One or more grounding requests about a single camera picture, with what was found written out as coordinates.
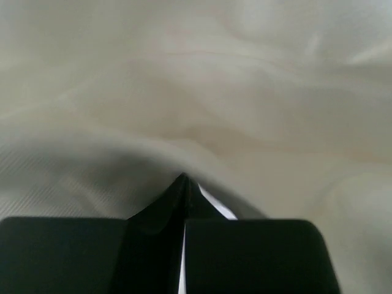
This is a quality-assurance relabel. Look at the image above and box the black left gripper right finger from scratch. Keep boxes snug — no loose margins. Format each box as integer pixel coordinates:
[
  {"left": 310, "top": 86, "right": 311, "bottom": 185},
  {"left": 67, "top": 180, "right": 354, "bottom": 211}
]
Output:
[{"left": 183, "top": 178, "right": 341, "bottom": 293}]

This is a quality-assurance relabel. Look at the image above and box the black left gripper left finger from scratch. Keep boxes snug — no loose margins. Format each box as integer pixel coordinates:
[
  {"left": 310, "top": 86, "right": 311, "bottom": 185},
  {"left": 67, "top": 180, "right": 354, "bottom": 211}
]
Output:
[{"left": 1, "top": 175, "right": 187, "bottom": 293}]

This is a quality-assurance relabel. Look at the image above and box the white pleated skirt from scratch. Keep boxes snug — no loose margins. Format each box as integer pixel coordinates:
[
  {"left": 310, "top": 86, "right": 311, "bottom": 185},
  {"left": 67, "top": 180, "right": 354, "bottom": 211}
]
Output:
[{"left": 1, "top": 1, "right": 391, "bottom": 293}]

